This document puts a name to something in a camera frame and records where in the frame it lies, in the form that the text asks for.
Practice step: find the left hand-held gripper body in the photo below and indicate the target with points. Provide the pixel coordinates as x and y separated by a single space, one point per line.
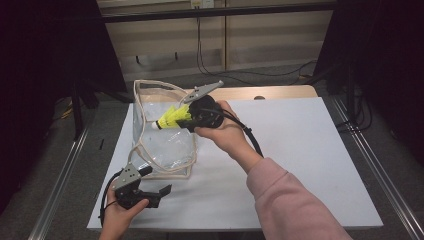
128 186

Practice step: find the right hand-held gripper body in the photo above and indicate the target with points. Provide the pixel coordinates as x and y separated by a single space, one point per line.
206 113

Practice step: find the clear plastic bag beige trim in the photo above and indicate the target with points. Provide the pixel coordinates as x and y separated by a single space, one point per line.
166 150

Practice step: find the person's left hand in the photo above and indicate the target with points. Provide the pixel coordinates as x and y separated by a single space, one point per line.
118 220

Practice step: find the person's right hand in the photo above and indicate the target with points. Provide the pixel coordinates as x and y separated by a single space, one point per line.
230 140

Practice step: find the round table grommet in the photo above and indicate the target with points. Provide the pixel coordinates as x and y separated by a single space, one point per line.
259 98

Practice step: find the black metal stand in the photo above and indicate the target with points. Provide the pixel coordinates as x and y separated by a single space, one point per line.
77 113

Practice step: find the wooden cabinet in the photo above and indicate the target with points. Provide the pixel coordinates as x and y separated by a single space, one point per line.
266 43

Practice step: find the white table sheet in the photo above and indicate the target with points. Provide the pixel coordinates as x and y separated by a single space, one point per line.
300 150

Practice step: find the black curtain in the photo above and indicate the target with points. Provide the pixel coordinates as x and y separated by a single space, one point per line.
33 83
393 66

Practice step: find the aluminium floor rail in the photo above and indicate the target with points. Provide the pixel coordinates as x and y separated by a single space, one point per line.
393 186
56 186

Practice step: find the white wall socket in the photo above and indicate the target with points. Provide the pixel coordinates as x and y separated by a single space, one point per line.
202 3

